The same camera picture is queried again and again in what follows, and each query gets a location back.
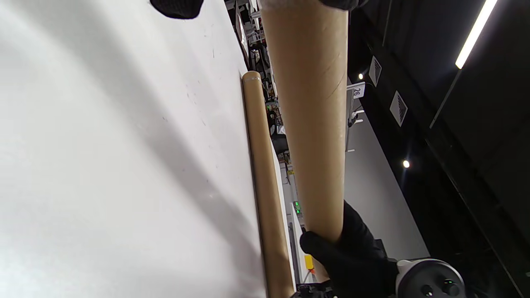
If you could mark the white number sign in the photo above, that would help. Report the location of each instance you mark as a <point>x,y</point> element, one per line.
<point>358,90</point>

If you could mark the grey and white hand controller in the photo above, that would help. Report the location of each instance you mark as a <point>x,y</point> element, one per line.
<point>430,277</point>

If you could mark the person's left hand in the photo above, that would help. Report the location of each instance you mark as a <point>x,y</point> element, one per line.
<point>178,8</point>

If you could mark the person's right hand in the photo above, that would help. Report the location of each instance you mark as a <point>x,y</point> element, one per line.
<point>356,260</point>

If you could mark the brown cardboard mailing tube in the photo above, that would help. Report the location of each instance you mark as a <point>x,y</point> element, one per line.
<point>265,174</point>
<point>310,103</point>

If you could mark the ceiling light bar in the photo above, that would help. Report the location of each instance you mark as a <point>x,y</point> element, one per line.
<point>476,33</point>

